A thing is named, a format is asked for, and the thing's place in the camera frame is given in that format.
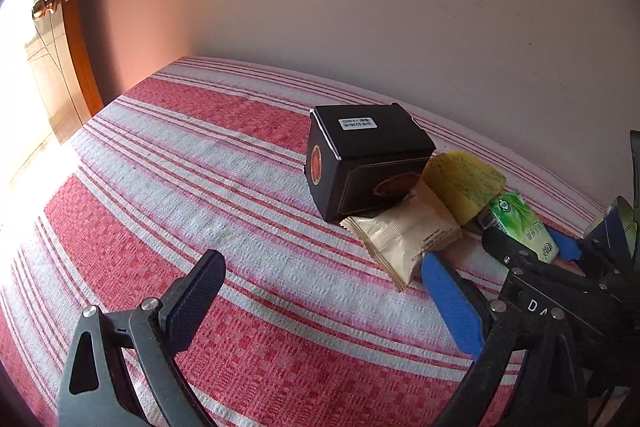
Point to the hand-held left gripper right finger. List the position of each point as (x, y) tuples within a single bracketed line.
[(450, 302)]

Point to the brass door knob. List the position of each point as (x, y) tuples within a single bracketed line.
[(45, 5)]

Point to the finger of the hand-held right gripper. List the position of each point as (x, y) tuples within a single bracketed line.
[(565, 247), (505, 252)]

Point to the small green tissue pack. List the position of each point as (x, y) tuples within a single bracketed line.
[(520, 219)]

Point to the beige snack packet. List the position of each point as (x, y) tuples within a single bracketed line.
[(400, 237)]

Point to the black cardboard box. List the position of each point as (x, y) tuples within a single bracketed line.
[(360, 167)]

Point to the yellow sponge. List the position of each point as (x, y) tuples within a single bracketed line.
[(465, 177)]

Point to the wooden door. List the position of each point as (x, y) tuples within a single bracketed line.
[(75, 47)]

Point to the red striped bedsheet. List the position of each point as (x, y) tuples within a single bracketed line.
[(200, 182)]

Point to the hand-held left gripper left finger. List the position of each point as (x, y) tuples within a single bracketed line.
[(197, 302)]

